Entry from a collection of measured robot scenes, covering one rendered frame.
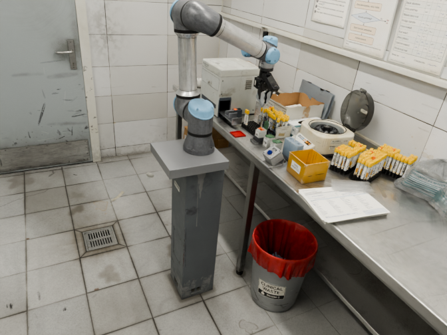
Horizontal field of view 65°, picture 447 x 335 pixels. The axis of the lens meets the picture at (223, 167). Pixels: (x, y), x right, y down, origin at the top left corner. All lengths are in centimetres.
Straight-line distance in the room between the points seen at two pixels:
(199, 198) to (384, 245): 84
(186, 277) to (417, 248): 118
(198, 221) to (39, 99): 190
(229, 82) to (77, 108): 157
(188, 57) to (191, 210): 72
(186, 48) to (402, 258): 119
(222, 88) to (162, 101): 142
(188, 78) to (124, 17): 165
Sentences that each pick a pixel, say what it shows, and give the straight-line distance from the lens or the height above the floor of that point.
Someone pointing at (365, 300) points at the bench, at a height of 27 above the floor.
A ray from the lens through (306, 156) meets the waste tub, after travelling 171.
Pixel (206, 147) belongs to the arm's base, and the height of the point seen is 95.
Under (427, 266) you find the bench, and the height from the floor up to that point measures 87.
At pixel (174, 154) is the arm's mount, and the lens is 163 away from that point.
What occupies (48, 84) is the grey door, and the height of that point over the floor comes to 76.
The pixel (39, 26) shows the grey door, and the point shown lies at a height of 120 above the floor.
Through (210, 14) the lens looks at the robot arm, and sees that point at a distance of 151.
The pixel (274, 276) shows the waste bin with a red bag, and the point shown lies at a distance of 194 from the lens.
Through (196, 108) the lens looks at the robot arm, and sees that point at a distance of 156.
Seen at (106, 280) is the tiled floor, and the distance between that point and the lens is 231.
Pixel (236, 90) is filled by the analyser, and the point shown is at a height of 105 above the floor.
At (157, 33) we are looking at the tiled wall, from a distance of 331.
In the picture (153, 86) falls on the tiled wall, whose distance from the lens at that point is 341.
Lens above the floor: 167
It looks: 29 degrees down
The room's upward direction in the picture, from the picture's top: 6 degrees clockwise
